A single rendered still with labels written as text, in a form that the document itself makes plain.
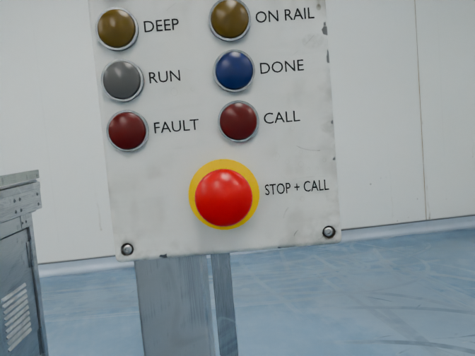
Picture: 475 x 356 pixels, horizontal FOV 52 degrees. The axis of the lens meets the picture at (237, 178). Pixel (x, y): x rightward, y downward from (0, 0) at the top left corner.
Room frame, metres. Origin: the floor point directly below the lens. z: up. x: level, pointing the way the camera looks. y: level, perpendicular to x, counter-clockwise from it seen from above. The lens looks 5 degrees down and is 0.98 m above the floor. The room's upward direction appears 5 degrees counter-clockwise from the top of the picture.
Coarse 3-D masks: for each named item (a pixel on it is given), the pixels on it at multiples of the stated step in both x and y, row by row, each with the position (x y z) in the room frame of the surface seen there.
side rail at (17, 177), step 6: (6, 174) 1.55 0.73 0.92; (12, 174) 1.59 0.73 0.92; (18, 174) 1.64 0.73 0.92; (24, 174) 1.68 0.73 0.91; (30, 174) 1.73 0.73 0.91; (36, 174) 1.78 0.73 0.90; (0, 180) 1.50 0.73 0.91; (6, 180) 1.54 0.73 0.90; (12, 180) 1.58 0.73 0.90; (18, 180) 1.63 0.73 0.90; (24, 180) 1.67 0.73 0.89
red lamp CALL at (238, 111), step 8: (232, 104) 0.35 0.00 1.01; (240, 104) 0.35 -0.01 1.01; (224, 112) 0.35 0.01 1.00; (232, 112) 0.35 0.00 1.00; (240, 112) 0.35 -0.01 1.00; (248, 112) 0.35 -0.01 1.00; (224, 120) 0.35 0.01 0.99; (232, 120) 0.35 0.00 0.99; (240, 120) 0.35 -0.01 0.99; (248, 120) 0.35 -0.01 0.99; (256, 120) 0.35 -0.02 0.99; (224, 128) 0.35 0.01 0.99; (232, 128) 0.35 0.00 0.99; (240, 128) 0.35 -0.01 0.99; (248, 128) 0.35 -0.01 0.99; (232, 136) 0.35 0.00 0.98; (240, 136) 0.35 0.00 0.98; (248, 136) 0.35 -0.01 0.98
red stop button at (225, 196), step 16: (208, 176) 0.33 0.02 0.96; (224, 176) 0.33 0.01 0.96; (240, 176) 0.33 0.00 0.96; (208, 192) 0.33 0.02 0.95; (224, 192) 0.33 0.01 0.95; (240, 192) 0.33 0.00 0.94; (208, 208) 0.33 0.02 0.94; (224, 208) 0.33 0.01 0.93; (240, 208) 0.33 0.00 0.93; (224, 224) 0.33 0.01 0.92
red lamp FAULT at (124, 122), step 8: (128, 112) 0.35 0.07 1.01; (112, 120) 0.35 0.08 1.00; (120, 120) 0.35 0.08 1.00; (128, 120) 0.35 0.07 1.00; (136, 120) 0.35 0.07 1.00; (112, 128) 0.35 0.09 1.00; (120, 128) 0.35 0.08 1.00; (128, 128) 0.35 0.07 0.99; (136, 128) 0.35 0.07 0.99; (144, 128) 0.35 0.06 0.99; (112, 136) 0.35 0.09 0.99; (120, 136) 0.35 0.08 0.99; (128, 136) 0.35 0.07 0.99; (136, 136) 0.35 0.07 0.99; (144, 136) 0.35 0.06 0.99; (120, 144) 0.35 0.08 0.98; (128, 144) 0.35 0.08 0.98; (136, 144) 0.35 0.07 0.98
